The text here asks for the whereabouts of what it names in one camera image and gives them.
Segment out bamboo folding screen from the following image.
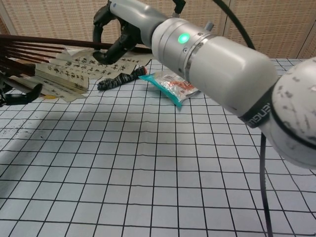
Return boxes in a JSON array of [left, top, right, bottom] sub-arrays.
[[0, 0, 316, 60]]

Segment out white black checked tablecloth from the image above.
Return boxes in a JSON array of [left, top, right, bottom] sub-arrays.
[[0, 58, 316, 237]]

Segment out teal clear snack packet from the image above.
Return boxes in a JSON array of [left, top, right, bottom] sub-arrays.
[[138, 71, 202, 111]]

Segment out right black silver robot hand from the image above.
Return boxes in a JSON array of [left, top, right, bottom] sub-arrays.
[[92, 0, 171, 65]]

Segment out paper folding fan red ribs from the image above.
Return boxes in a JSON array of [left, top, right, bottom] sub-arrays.
[[0, 34, 155, 103]]

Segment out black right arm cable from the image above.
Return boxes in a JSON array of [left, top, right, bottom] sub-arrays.
[[213, 0, 274, 237]]

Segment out black grey striped glove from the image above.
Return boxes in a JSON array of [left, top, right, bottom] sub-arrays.
[[97, 66, 149, 91]]

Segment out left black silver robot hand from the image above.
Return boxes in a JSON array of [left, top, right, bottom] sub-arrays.
[[0, 73, 43, 107]]

